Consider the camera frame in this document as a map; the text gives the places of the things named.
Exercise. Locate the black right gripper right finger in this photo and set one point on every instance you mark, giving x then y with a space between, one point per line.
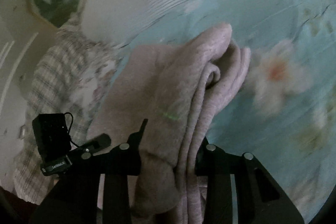
230 183

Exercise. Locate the checked plaid blanket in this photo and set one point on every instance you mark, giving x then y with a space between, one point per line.
52 81

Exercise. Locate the pink fleece garment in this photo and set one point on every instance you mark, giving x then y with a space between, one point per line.
179 90

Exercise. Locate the light blue floral bedsheet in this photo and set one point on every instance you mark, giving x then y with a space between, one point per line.
284 112

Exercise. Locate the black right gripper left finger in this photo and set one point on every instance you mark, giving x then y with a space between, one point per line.
117 165

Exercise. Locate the floral white quilt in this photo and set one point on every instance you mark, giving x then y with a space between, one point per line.
93 81

